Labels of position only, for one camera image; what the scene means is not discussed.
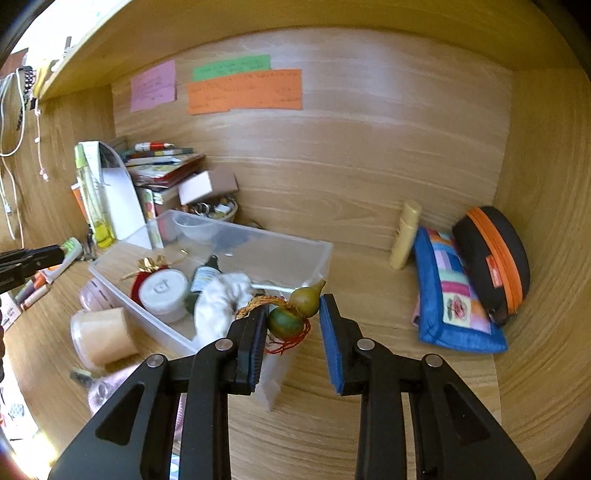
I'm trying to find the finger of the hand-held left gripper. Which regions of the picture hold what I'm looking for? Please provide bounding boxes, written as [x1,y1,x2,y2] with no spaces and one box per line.
[0,244,64,277]

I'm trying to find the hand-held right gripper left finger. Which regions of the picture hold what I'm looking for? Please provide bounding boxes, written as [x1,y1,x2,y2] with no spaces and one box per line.
[48,302,271,480]

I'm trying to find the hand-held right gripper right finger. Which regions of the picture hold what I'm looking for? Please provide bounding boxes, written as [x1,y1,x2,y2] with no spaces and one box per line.
[320,293,536,480]

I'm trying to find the green brown gourd charm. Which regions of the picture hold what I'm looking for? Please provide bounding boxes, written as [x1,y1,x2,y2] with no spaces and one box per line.
[235,279,327,356]

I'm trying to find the white drawstring bag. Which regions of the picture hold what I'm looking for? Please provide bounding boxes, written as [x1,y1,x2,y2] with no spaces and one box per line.
[193,272,254,348]

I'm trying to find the clear plastic storage box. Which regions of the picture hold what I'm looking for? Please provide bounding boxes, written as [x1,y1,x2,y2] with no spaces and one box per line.
[88,209,334,411]

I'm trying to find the white round jar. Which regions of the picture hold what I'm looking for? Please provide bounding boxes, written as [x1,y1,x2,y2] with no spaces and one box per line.
[139,269,189,323]

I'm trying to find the pink rope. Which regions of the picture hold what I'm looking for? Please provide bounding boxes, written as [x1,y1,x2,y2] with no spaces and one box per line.
[87,361,145,417]

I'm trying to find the wooden desktop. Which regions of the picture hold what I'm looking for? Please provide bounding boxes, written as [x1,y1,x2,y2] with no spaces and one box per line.
[0,217,509,480]

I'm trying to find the green orange tube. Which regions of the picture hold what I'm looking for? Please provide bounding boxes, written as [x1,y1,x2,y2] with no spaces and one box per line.
[45,237,85,283]

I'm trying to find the orange booklet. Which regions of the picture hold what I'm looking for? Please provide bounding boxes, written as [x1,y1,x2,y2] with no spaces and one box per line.
[70,182,89,223]

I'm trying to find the green spray bottle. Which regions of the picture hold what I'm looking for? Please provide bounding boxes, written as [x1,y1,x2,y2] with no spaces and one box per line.
[74,143,116,250]

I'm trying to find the dark dropper bottle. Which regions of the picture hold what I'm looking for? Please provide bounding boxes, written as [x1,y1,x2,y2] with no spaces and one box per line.
[189,254,221,293]

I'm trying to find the white curved folder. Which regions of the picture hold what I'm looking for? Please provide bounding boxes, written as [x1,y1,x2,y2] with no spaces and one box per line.
[93,141,154,251]

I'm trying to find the beige jelly cup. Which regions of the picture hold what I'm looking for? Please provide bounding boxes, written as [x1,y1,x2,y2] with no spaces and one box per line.
[69,308,140,368]

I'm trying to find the fruit print book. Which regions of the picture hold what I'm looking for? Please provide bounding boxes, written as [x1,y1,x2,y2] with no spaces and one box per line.
[137,187,163,250]

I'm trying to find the blue patchwork pouch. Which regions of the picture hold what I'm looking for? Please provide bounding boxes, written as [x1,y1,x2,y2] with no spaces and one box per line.
[410,226,509,354]

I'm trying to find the yellow tube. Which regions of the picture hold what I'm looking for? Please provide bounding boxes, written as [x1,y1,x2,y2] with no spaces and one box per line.
[389,200,422,271]

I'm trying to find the clear plastic bowl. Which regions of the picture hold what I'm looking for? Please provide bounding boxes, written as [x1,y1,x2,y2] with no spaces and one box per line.
[172,213,216,244]

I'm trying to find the bowl of small trinkets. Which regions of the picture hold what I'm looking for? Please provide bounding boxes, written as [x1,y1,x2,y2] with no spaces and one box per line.
[187,196,239,223]

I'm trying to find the stack of books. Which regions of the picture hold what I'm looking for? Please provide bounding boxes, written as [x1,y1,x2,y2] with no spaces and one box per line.
[121,140,207,205]

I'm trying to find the small white cardboard box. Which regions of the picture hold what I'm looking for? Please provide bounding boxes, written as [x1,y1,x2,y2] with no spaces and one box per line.
[178,166,239,206]

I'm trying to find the black orange zip case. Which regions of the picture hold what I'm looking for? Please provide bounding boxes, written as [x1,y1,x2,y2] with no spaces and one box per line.
[451,206,531,327]

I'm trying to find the pink paper note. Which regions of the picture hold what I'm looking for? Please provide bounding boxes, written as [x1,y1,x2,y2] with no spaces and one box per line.
[130,59,178,113]

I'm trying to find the wooden shelf board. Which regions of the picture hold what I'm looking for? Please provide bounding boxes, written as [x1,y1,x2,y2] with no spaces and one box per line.
[34,0,137,101]

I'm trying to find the orange paper note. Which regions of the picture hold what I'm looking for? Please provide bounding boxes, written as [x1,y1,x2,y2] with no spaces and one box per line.
[187,69,304,116]

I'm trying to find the green paper note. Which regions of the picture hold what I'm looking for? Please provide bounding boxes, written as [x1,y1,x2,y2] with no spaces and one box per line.
[192,54,271,82]

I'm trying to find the white charging cable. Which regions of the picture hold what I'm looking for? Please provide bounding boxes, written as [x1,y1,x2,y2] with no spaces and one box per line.
[0,69,27,251]

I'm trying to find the thin white cable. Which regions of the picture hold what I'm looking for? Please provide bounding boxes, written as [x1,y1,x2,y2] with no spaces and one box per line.
[34,98,51,182]

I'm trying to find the black white braided cable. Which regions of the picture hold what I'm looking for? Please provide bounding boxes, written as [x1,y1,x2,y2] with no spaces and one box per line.
[17,66,37,131]

